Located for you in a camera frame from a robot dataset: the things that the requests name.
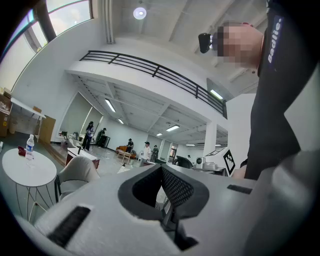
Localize orange sofa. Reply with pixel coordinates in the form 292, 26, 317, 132
115, 145, 137, 159

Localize white counter grey front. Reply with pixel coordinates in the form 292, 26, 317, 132
116, 160, 158, 175

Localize wooden vanity cabinet white top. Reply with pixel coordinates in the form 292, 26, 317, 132
65, 147, 101, 172

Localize wooden floor platform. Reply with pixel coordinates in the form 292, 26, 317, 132
42, 141, 68, 167

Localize black balcony railing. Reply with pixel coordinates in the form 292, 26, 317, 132
79, 50, 228, 120

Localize person's head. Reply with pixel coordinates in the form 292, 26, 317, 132
216, 21, 265, 70

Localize wooden coffee table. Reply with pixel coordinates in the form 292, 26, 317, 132
117, 149, 132, 165

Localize cream seat cushion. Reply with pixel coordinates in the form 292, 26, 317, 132
59, 180, 89, 201

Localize large window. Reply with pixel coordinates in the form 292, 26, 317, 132
0, 0, 95, 93

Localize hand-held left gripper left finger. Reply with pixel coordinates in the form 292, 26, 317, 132
34, 163, 183, 256

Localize person's black t-shirt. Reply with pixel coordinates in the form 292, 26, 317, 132
239, 0, 320, 181

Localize white wastebasket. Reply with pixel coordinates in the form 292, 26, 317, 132
9, 119, 20, 135

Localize tall wooden cabinet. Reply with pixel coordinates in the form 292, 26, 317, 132
38, 114, 57, 145

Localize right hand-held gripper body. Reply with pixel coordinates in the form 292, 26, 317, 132
203, 146, 237, 177

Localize large cardboard box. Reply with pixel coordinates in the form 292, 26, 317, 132
0, 93, 12, 138

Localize person's right forearm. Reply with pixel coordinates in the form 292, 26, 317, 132
231, 166, 248, 180

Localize black head camera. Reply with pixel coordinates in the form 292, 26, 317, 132
198, 32, 218, 55

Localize white ceiling pipes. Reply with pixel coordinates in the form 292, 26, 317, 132
103, 0, 115, 45

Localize white appliance with round window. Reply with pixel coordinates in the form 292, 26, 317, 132
195, 156, 218, 171

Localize white round table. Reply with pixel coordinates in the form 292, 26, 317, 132
1, 147, 58, 223

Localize white long desk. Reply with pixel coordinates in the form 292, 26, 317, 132
10, 97, 47, 144

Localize beige upholstered chair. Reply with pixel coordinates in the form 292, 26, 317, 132
54, 155, 101, 204

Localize round ceiling light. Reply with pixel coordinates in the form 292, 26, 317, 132
133, 6, 148, 20

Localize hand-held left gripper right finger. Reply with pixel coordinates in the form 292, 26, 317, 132
161, 164, 257, 256

